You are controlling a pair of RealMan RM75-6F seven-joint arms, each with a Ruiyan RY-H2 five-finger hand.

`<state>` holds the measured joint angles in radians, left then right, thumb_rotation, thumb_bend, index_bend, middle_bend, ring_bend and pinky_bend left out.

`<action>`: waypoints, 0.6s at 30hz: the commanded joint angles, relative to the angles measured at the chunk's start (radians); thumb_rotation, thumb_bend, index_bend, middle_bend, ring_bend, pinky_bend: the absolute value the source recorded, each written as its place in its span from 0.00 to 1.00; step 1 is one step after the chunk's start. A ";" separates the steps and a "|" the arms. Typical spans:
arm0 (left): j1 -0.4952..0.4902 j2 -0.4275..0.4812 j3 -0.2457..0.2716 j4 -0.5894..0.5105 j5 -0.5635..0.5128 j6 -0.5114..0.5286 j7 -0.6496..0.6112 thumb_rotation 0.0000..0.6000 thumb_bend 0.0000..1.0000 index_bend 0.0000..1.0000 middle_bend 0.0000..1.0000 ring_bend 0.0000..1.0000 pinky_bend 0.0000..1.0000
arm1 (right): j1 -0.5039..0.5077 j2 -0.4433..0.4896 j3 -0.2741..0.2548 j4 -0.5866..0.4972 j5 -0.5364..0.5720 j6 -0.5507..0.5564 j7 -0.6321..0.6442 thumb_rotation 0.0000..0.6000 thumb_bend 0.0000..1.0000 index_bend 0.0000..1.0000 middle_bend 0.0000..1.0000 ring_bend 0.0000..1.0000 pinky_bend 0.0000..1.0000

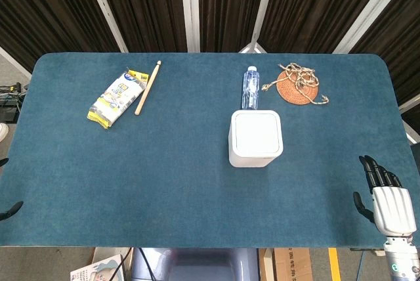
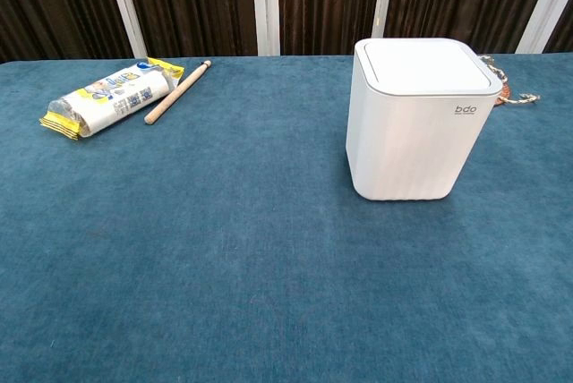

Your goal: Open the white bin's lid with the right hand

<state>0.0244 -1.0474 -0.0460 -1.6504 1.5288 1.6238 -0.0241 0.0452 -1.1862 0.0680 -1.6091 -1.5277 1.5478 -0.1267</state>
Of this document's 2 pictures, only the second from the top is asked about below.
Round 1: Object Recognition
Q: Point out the dark brown curtain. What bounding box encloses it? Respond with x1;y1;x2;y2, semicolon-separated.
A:
0;0;573;64

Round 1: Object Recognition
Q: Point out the braided rope with tassel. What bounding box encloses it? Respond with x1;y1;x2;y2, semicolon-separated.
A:
477;55;542;106

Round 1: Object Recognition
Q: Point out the wooden calligraphy brush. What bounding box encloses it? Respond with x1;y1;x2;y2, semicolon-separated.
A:
143;59;212;125

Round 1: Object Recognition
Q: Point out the white plastic trash bin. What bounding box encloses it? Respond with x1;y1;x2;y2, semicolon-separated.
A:
345;37;504;202

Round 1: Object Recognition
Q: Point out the yellow white snack package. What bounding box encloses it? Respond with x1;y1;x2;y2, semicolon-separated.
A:
38;56;185;141

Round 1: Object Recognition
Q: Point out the blue velvet table cloth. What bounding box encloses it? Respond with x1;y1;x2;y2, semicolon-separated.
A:
0;54;573;383

